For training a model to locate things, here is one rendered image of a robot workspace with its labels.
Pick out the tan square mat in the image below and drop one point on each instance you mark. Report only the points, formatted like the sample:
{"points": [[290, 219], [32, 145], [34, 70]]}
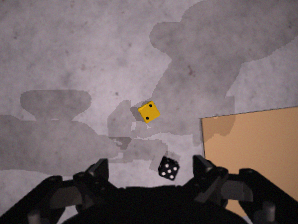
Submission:
{"points": [[266, 141]]}

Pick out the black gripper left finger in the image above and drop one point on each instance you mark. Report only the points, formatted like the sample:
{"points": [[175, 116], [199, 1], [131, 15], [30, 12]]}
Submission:
{"points": [[46, 203]]}

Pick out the black die with white pips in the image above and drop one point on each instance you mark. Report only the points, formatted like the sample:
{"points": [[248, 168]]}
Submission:
{"points": [[168, 168]]}

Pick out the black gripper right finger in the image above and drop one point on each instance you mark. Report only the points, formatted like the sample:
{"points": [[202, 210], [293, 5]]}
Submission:
{"points": [[267, 205]]}

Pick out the yellow die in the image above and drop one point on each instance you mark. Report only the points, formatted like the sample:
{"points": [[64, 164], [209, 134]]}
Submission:
{"points": [[149, 111]]}

